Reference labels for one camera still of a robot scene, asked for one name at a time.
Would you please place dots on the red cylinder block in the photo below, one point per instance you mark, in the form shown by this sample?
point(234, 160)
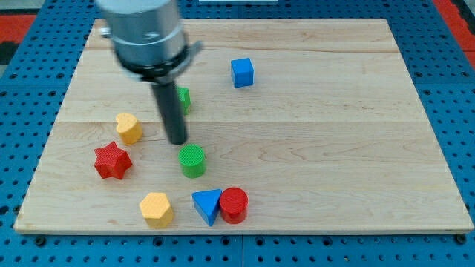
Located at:
point(233, 205)

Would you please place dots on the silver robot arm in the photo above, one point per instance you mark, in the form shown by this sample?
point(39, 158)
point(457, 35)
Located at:
point(149, 38)

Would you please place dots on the blue triangle block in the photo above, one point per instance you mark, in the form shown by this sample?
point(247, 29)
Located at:
point(207, 204)

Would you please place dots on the green cylinder block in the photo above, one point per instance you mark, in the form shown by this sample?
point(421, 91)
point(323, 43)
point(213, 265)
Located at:
point(192, 161)

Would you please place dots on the wooden board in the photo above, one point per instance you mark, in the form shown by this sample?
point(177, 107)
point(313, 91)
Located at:
point(331, 138)

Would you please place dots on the blue cube block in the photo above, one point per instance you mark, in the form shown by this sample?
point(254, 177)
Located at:
point(242, 72)

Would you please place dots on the green star block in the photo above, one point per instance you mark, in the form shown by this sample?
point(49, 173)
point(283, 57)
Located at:
point(185, 99)

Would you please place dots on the black pusher rod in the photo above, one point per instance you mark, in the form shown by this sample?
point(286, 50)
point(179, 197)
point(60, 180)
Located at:
point(171, 112)

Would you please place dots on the yellow heart block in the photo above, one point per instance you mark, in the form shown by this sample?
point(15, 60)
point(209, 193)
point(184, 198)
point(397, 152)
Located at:
point(128, 128)

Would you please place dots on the yellow hexagon block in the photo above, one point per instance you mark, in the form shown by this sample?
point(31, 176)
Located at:
point(156, 210)

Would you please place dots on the red star block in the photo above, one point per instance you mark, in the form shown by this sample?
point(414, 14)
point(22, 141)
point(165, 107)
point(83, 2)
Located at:
point(112, 161)

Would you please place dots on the blue perforated base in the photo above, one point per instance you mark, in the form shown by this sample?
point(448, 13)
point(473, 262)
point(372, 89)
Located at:
point(37, 77)

